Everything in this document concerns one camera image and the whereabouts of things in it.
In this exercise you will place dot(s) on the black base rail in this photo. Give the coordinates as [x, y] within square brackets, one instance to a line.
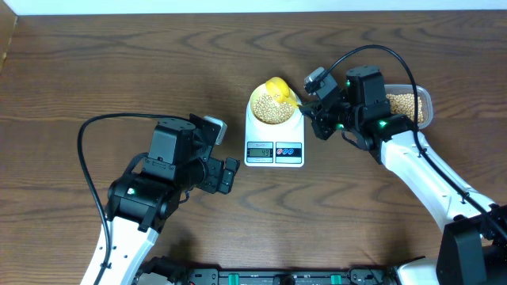
[277, 277]

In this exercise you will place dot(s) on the soybeans in container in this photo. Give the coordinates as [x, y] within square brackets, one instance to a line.
[404, 104]

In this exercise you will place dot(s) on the white digital kitchen scale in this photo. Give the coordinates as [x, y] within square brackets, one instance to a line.
[278, 145]

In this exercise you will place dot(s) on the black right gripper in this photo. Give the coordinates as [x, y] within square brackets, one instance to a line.
[314, 109]

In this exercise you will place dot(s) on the pale yellow plastic bowl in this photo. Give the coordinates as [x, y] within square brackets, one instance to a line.
[257, 92]

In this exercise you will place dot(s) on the soybeans in bowl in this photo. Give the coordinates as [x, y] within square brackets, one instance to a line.
[269, 111]

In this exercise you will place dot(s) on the yellow plastic measuring scoop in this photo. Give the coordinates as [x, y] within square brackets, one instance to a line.
[280, 92]

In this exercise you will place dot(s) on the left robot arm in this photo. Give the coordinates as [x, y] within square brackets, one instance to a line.
[148, 192]

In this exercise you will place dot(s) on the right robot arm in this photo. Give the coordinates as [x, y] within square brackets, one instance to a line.
[473, 244]

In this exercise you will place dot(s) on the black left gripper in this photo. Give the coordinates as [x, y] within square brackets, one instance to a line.
[211, 182]

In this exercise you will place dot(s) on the clear plastic container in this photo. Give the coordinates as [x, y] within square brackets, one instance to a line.
[422, 93]

